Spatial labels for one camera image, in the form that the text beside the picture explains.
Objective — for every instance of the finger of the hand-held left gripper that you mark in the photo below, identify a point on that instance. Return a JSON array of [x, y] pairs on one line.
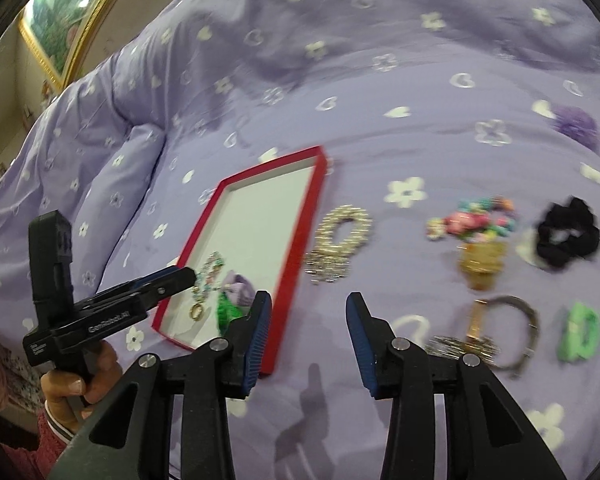
[[175, 285], [162, 273]]

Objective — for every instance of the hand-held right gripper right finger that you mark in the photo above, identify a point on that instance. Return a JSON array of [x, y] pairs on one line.
[[362, 340]]

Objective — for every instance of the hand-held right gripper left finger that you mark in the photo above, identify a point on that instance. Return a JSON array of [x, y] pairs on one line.
[[260, 330]]

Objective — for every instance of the red jewelry tray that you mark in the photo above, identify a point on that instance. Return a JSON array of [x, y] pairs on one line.
[[260, 210]]

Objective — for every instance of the amber hair claw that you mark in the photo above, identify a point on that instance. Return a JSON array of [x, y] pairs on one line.
[[480, 262]]

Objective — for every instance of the black scrunchie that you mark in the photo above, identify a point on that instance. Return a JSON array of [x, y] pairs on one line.
[[555, 255]]

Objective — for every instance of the person's left forearm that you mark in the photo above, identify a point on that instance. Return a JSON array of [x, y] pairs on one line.
[[30, 452]]

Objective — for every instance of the person's left hand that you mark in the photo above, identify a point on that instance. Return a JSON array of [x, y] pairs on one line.
[[70, 387]]

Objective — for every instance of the purple bow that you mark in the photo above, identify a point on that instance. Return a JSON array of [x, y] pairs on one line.
[[240, 290]]

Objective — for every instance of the silver rhinestone hair clip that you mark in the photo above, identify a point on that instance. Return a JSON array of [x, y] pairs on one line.
[[445, 345]]

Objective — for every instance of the purple floral pillow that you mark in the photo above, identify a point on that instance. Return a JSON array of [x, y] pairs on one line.
[[55, 170]]

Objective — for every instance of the purple floral blanket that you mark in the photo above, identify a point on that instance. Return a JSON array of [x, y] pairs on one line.
[[380, 135]]

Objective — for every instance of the gold framed painting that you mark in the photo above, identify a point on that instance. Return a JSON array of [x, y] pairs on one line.
[[60, 15]]

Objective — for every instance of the purple pompom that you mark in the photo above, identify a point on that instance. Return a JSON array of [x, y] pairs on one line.
[[577, 125]]

